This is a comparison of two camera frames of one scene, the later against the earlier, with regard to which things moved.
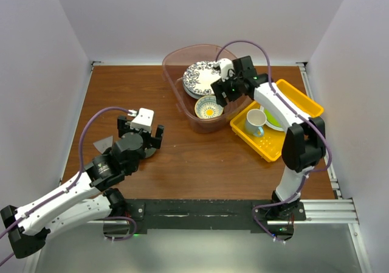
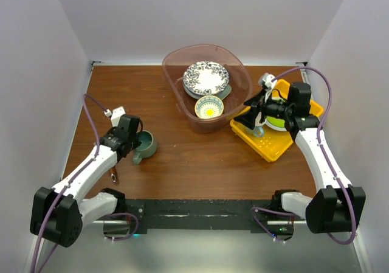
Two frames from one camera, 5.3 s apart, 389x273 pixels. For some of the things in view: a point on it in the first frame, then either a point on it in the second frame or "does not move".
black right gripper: [220, 87] → [249, 119]
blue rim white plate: [198, 86] does not move
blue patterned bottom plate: [198, 77] does not move
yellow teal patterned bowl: [206, 107] does not move
